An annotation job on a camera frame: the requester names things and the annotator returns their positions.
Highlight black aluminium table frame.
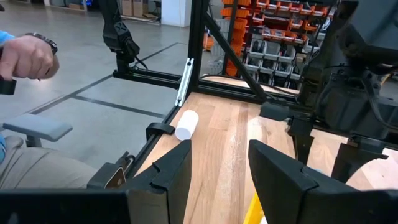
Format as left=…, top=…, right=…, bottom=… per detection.
left=112, top=0, right=307, bottom=184

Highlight black leader arm handle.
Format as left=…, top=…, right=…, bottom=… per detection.
left=0, top=76, right=17, bottom=96

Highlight person's hand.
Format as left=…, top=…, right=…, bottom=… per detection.
left=0, top=32, right=60, bottom=81

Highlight white pill bottle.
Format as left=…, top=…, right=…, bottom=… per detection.
left=174, top=109, right=200, bottom=141

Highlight black table edge clip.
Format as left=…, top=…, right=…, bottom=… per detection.
left=145, top=121, right=176, bottom=141

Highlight person's wristwatch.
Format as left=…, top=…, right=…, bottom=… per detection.
left=24, top=32, right=59, bottom=55

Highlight person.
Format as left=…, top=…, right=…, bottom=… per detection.
left=0, top=29, right=98, bottom=190

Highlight cardboard boxes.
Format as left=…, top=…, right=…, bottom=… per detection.
left=120, top=0, right=150, bottom=18

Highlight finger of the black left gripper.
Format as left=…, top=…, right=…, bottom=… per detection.
left=330, top=139, right=390, bottom=184
left=289, top=118, right=315, bottom=166

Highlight silver frame bracket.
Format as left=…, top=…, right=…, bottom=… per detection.
left=174, top=57, right=195, bottom=107

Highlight shelf with orange bins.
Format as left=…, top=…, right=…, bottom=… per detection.
left=203, top=0, right=338, bottom=88

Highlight grey chair armrest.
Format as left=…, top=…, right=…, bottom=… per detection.
left=2, top=113, right=74, bottom=149

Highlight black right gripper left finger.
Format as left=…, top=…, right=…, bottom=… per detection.
left=126, top=139, right=193, bottom=224

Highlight yellow plastic basket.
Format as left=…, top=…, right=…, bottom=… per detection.
left=243, top=192, right=266, bottom=224

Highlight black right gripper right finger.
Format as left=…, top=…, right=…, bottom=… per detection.
left=248, top=139, right=357, bottom=224

